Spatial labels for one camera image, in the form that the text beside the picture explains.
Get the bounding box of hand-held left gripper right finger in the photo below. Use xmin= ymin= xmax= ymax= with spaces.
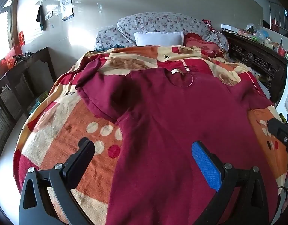
xmin=191 ymin=141 xmax=269 ymax=225

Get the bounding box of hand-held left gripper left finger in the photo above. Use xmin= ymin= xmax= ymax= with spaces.
xmin=19 ymin=137 xmax=96 ymax=225

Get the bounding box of maroon sweater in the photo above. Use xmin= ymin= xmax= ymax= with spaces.
xmin=77 ymin=67 xmax=279 ymax=225

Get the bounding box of patchwork printed blanket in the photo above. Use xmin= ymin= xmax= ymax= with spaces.
xmin=13 ymin=44 xmax=288 ymax=225

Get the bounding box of green box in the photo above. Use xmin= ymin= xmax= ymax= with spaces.
xmin=29 ymin=91 xmax=49 ymax=113

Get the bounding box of carved dark wooden headboard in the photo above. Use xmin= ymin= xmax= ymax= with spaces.
xmin=222 ymin=29 xmax=288 ymax=96

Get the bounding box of clutter of small bottles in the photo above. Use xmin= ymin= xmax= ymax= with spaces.
xmin=238 ymin=23 xmax=288 ymax=59

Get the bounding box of dark wooden cabinet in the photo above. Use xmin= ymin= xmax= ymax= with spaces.
xmin=0 ymin=47 xmax=57 ymax=160

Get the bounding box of metal railing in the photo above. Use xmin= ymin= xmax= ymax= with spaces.
xmin=262 ymin=0 xmax=288 ymax=32

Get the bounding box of white flat box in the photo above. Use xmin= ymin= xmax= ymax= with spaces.
xmin=221 ymin=24 xmax=240 ymax=32

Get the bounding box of dark clutter on cabinet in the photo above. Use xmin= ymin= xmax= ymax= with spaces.
xmin=12 ymin=53 xmax=37 ymax=61

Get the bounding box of red cushion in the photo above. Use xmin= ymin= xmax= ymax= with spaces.
xmin=184 ymin=32 xmax=225 ymax=57

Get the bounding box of small floral pillow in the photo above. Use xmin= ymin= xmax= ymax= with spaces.
xmin=94 ymin=26 xmax=136 ymax=51

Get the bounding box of red box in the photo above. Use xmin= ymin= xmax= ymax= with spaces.
xmin=1 ymin=47 xmax=23 ymax=69

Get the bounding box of red patterned cloth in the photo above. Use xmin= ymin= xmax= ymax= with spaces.
xmin=202 ymin=19 xmax=219 ymax=34

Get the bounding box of white pillow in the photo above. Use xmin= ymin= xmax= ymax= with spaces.
xmin=134 ymin=31 xmax=184 ymax=46

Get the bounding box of dark hanging cloth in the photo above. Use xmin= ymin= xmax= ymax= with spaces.
xmin=36 ymin=3 xmax=46 ymax=31

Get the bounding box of window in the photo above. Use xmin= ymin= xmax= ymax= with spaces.
xmin=0 ymin=0 xmax=20 ymax=66

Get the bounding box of grey floral pillow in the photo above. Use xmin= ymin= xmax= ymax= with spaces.
xmin=117 ymin=12 xmax=229 ymax=52

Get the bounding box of eye chart wall poster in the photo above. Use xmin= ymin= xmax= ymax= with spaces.
xmin=60 ymin=0 xmax=75 ymax=22

